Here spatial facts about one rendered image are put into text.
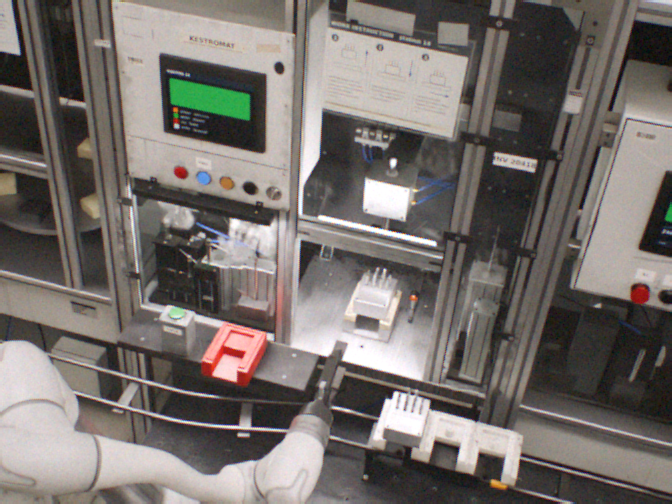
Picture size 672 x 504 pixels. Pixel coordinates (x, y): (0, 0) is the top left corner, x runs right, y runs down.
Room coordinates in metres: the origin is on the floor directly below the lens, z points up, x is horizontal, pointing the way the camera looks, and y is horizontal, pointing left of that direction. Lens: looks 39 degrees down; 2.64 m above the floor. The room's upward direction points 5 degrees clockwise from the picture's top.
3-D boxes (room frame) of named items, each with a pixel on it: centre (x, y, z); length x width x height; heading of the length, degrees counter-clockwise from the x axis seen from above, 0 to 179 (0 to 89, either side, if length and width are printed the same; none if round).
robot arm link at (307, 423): (1.23, 0.03, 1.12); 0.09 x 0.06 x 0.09; 77
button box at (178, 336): (1.68, 0.40, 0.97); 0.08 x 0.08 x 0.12; 77
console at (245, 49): (1.86, 0.30, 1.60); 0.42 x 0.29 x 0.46; 77
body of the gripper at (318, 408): (1.30, 0.01, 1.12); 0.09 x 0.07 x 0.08; 167
